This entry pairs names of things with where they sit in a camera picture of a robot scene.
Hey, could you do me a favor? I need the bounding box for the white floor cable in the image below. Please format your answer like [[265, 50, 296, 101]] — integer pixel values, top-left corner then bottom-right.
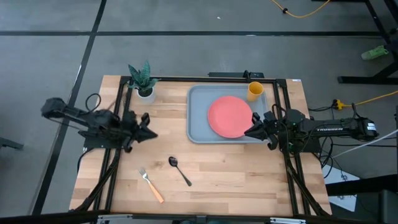
[[331, 129, 398, 159]]

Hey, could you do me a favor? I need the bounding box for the yellow extension cable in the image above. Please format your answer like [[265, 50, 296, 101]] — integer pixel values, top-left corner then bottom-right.
[[269, 0, 331, 19]]

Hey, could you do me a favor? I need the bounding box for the grey plastic tray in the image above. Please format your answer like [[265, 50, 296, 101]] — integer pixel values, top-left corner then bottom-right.
[[186, 84, 272, 144]]

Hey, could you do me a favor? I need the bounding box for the silver bracket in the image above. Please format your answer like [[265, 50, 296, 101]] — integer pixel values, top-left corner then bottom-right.
[[269, 217, 307, 224], [96, 213, 134, 224]]

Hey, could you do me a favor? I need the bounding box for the black spoon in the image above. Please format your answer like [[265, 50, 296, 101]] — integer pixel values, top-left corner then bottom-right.
[[168, 156, 193, 187]]

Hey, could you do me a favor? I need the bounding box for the fork with orange handle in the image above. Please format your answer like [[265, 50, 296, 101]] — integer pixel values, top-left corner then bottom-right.
[[138, 168, 165, 204]]

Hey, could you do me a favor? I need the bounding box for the black cart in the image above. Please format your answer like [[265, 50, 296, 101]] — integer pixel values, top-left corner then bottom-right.
[[325, 174, 398, 224]]

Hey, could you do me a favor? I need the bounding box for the pink plastic plate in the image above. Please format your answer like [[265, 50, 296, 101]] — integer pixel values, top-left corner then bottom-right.
[[207, 95, 254, 139]]

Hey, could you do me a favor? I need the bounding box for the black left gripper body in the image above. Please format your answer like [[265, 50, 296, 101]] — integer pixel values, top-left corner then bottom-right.
[[121, 110, 150, 153]]

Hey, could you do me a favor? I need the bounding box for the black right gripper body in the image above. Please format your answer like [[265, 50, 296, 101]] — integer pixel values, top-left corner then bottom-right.
[[252, 111, 282, 151]]

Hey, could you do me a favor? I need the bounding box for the white paper sheet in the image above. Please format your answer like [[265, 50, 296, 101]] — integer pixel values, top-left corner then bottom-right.
[[322, 164, 361, 213]]

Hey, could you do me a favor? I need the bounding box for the green snake plant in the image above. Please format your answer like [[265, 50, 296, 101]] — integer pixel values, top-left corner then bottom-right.
[[127, 60, 161, 91]]

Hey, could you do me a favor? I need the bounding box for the grey furniture foot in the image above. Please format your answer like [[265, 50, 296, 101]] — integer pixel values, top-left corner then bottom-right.
[[0, 136, 24, 151]]

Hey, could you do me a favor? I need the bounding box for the black aluminium table frame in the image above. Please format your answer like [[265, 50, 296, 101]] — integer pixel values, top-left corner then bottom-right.
[[70, 75, 332, 218]]

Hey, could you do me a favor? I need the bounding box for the yellow plastic cup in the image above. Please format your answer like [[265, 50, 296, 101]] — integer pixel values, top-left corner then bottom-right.
[[246, 81, 265, 102]]

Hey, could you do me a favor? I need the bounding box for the white plant pot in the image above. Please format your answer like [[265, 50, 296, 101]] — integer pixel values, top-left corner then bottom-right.
[[136, 86, 157, 105]]

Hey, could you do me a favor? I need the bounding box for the green soft object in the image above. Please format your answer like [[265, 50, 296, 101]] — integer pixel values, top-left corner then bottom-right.
[[361, 45, 389, 61]]

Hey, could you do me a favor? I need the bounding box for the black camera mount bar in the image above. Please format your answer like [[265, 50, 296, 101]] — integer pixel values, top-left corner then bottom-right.
[[207, 70, 265, 79]]

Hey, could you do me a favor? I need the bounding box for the yellow cable with plug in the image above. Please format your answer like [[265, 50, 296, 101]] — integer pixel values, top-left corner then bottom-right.
[[333, 90, 398, 110]]

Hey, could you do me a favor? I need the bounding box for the black table stand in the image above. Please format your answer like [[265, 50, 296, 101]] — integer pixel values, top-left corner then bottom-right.
[[312, 0, 398, 85]]

